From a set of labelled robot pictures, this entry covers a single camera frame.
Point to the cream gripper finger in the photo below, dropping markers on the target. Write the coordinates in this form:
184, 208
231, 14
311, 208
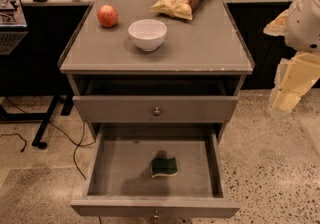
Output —
277, 26
293, 79

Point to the brass top drawer knob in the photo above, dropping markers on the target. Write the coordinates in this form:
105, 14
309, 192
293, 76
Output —
156, 112

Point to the red apple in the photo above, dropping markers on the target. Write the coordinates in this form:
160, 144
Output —
107, 16

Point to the brass drawer knob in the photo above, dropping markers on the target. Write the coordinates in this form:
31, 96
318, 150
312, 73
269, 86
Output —
156, 215
156, 112

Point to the black side table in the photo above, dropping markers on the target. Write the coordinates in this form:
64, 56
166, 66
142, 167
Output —
32, 41

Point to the grey top drawer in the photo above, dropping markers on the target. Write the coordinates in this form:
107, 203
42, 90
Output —
139, 109

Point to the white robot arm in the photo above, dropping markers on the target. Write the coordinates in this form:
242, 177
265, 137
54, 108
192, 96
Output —
300, 27

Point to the white bowl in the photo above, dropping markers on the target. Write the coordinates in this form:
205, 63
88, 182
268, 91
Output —
147, 34

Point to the grey open middle drawer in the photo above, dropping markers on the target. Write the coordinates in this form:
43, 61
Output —
120, 183

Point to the grey drawer cabinet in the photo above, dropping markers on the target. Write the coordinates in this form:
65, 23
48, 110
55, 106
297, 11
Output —
137, 73

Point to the yellow brown chip bag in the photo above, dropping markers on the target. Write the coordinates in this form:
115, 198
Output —
183, 9

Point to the green yellow sponge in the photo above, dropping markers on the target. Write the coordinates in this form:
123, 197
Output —
161, 167

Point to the brass middle drawer knob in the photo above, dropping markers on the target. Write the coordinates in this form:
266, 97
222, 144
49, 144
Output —
156, 215

